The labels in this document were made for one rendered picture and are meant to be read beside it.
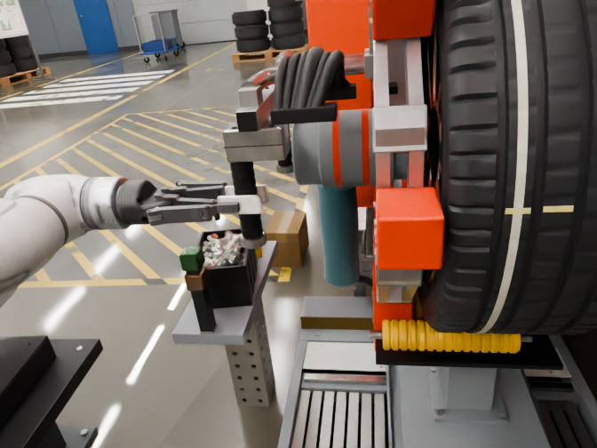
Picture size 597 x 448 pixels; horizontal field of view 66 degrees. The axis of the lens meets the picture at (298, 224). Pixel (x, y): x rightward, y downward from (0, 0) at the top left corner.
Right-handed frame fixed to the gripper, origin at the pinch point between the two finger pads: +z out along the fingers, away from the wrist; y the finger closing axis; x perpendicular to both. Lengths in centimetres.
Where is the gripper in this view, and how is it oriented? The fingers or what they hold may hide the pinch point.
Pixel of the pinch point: (244, 199)
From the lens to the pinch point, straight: 74.8
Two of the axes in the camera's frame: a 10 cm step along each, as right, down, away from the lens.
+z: 9.9, -0.2, -1.6
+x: -0.9, -8.9, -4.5
